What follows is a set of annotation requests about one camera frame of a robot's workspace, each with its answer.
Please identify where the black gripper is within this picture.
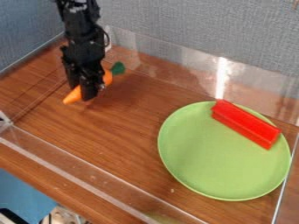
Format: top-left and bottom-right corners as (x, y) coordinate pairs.
(61, 31), (109, 102)

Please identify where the orange toy carrot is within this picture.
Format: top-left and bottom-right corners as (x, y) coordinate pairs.
(63, 61), (126, 105)

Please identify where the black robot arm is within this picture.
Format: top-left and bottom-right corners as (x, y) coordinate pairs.
(55, 0), (110, 102)

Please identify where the green plate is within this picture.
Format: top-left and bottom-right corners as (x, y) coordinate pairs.
(158, 101), (292, 201)

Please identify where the red rectangular block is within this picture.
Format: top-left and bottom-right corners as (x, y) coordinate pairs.
(211, 100), (281, 150)

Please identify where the clear acrylic enclosure wall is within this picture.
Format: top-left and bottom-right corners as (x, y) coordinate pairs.
(0, 27), (299, 224)

